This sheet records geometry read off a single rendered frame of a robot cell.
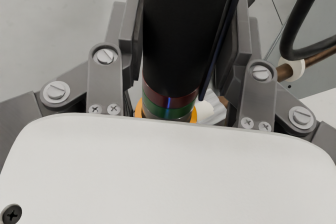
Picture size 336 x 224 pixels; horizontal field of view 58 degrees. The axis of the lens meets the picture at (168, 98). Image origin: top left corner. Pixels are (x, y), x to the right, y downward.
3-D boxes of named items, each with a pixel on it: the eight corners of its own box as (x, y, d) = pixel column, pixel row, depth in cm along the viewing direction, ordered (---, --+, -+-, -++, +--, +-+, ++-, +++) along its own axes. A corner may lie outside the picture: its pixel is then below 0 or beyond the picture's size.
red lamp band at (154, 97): (180, 52, 19) (182, 39, 18) (210, 93, 17) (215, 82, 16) (131, 73, 18) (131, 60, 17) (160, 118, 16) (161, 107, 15)
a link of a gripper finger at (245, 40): (215, 149, 13) (215, 31, 16) (290, 157, 13) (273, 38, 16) (236, 115, 10) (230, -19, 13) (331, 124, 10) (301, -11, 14)
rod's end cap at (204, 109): (200, 106, 27) (205, 94, 25) (213, 124, 26) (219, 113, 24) (181, 116, 26) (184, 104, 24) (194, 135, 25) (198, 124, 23)
